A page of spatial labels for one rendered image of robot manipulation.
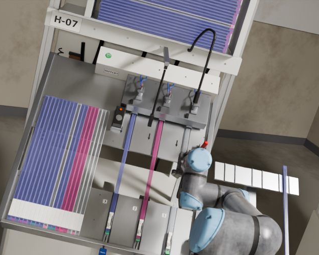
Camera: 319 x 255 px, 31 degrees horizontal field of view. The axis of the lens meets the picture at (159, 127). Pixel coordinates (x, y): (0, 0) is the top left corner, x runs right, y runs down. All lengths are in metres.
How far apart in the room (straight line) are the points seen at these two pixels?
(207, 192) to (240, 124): 4.00
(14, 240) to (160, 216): 0.66
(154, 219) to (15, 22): 2.89
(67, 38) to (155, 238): 0.91
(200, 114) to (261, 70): 3.48
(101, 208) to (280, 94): 4.05
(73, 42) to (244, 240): 1.30
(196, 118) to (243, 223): 0.84
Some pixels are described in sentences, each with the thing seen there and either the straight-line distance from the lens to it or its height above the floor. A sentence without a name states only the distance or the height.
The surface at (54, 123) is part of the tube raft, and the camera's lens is 2.17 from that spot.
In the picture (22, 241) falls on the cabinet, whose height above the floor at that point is 0.46.
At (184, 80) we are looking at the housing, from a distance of 2.25.
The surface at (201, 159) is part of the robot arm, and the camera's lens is 1.80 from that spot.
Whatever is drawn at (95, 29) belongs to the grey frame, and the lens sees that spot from 2.25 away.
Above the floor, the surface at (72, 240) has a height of 0.70.
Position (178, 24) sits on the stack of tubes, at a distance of 2.20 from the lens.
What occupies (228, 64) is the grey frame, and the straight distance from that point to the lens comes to 2.28.
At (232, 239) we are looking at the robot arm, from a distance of 1.43.
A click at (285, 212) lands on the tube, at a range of 2.18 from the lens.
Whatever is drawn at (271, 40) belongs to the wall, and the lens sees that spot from 5.62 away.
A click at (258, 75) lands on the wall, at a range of 5.68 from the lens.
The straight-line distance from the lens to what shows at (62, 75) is 2.28.
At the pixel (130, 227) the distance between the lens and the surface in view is 2.06.
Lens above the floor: 1.78
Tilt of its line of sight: 19 degrees down
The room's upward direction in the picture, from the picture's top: 16 degrees clockwise
